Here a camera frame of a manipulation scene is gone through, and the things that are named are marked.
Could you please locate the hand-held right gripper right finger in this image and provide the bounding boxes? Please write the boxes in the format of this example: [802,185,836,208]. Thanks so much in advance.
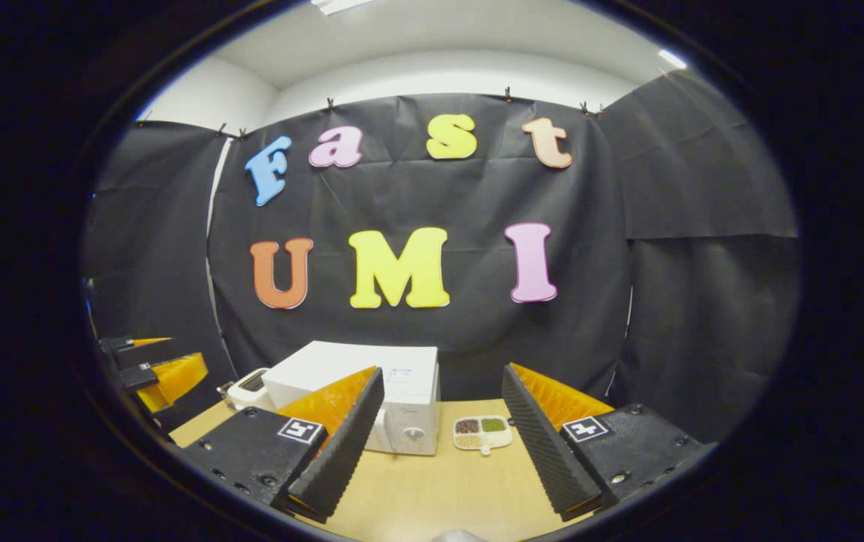
[500,363,705,522]

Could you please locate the black backdrop cloth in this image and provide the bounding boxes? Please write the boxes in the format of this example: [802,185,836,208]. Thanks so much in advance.
[82,69,802,445]

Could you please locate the white toaster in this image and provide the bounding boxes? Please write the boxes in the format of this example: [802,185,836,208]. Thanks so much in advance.
[218,367,276,413]

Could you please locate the white divided grain tray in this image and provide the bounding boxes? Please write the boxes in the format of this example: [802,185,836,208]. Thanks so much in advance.
[452,415,514,457]

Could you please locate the long ceiling light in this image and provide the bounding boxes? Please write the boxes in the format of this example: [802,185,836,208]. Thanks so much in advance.
[310,0,376,16]

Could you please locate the white microwave oven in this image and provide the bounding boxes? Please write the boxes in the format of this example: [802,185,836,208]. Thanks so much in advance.
[263,340,442,457]

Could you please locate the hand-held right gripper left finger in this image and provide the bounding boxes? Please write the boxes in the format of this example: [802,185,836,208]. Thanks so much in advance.
[176,367,386,524]

